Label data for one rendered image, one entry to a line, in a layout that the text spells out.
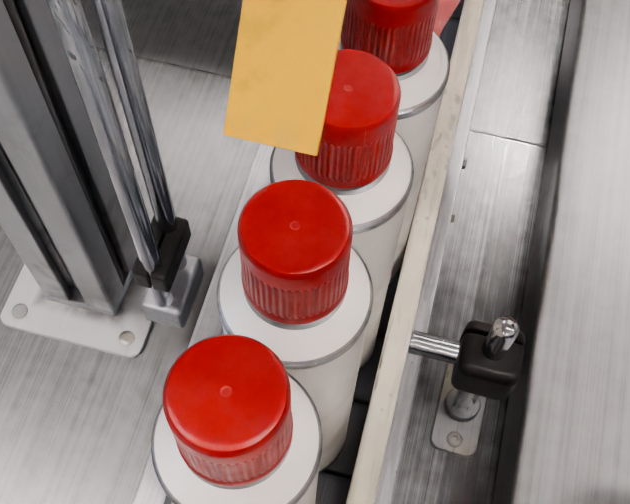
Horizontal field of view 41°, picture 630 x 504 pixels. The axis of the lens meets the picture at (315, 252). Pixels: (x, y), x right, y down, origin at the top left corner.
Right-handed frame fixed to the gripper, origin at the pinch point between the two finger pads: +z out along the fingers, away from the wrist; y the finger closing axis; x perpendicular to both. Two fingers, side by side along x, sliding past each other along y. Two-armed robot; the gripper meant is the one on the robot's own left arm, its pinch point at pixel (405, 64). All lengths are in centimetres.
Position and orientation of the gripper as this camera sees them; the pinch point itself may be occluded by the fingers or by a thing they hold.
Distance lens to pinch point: 46.0
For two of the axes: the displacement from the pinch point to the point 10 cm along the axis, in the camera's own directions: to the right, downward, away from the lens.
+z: -1.3, 9.1, 3.9
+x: 1.6, -3.7, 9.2
